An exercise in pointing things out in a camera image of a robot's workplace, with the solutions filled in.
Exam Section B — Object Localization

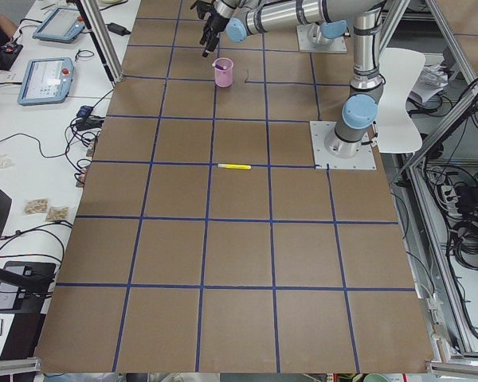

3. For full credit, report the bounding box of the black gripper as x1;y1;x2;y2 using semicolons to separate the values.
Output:
190;0;229;57

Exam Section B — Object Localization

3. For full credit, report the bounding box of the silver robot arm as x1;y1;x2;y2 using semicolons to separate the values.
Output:
191;1;384;159
308;20;347;45

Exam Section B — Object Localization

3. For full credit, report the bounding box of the pink mesh cup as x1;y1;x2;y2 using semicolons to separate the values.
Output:
212;57;234;88

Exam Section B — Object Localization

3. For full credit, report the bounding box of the black power adapter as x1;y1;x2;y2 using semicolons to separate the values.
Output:
106;22;131;36

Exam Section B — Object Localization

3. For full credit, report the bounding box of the yellow highlighter pen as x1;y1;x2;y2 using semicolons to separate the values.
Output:
217;163;252;170

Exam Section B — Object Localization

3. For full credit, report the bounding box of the blue teach pendant far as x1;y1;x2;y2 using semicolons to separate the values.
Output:
33;6;85;44

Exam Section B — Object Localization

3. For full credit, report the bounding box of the blue teach pendant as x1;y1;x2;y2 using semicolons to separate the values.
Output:
18;57;74;106
33;6;85;44

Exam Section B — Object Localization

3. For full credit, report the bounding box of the blue teach pendant near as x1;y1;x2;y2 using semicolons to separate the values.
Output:
18;57;74;106

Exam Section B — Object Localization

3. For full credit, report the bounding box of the white plastic chair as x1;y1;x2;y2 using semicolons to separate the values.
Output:
376;48;425;154

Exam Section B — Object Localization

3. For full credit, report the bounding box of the aluminium frame post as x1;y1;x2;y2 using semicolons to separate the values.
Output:
74;0;123;84

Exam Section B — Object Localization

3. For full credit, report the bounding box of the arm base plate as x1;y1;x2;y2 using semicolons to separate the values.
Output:
310;121;376;170
296;24;347;53

